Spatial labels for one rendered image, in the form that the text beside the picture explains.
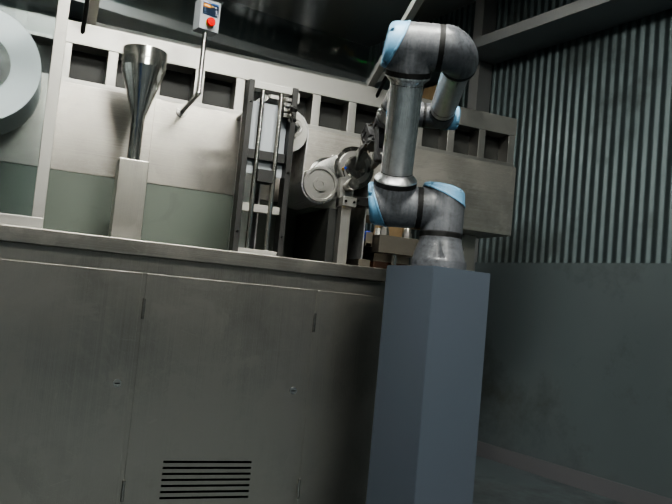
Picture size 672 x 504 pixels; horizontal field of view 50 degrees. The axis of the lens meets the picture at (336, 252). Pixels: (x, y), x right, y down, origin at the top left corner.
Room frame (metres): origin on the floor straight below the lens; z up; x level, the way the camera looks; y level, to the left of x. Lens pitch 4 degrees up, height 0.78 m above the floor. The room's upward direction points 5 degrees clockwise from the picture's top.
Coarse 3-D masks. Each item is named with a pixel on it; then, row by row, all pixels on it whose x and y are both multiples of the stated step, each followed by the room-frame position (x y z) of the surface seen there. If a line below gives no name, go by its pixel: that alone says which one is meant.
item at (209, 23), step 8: (200, 0) 2.23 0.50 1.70; (208, 0) 2.24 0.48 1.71; (200, 8) 2.23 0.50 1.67; (208, 8) 2.24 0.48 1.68; (216, 8) 2.26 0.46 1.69; (200, 16) 2.23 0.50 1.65; (208, 16) 2.24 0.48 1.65; (216, 16) 2.26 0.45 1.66; (200, 24) 2.23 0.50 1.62; (208, 24) 2.23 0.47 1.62; (216, 24) 2.26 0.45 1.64; (200, 32) 2.27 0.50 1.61; (208, 32) 2.26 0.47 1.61; (216, 32) 2.26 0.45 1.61
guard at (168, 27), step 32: (128, 0) 2.37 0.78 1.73; (160, 0) 2.39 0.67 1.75; (192, 0) 2.40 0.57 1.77; (224, 0) 2.42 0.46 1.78; (256, 0) 2.43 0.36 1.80; (288, 0) 2.44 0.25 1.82; (320, 0) 2.46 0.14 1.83; (352, 0) 2.48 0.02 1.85; (384, 0) 2.49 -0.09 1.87; (160, 32) 2.50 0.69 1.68; (192, 32) 2.52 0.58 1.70; (224, 32) 2.53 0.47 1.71; (256, 32) 2.55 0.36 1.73; (288, 32) 2.56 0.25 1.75; (320, 32) 2.58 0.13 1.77; (352, 32) 2.60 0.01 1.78; (384, 32) 2.62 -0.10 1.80; (288, 64) 2.70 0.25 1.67; (320, 64) 2.71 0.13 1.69; (352, 64) 2.73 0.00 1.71
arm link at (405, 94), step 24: (408, 24) 1.71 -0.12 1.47; (432, 24) 1.72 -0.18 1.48; (384, 48) 1.75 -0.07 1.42; (408, 48) 1.71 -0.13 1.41; (432, 48) 1.70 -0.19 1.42; (408, 72) 1.73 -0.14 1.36; (408, 96) 1.78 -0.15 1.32; (408, 120) 1.80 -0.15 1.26; (384, 144) 1.86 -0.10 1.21; (408, 144) 1.84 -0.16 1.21; (384, 168) 1.88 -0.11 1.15; (408, 168) 1.87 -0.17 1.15; (384, 192) 1.88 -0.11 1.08; (408, 192) 1.89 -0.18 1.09; (384, 216) 1.91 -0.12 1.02; (408, 216) 1.90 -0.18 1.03
